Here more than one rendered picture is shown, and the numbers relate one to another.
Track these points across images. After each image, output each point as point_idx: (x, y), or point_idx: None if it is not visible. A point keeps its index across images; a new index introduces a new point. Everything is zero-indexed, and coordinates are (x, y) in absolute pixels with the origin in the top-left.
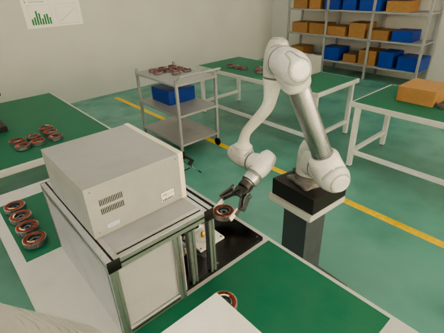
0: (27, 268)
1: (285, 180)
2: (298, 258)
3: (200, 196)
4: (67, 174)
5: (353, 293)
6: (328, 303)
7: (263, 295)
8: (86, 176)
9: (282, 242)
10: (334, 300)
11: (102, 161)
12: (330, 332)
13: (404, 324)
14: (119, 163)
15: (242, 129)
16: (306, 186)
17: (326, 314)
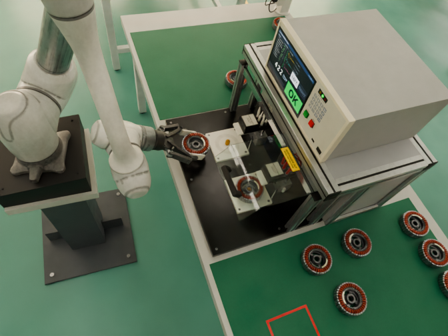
0: (404, 188)
1: (74, 165)
2: (147, 92)
3: (197, 230)
4: (397, 34)
5: (134, 53)
6: (159, 55)
7: (201, 77)
8: (378, 24)
9: (94, 217)
10: (153, 54)
11: (369, 40)
12: (175, 42)
13: (125, 27)
14: (349, 29)
15: (125, 135)
16: (64, 133)
17: (167, 50)
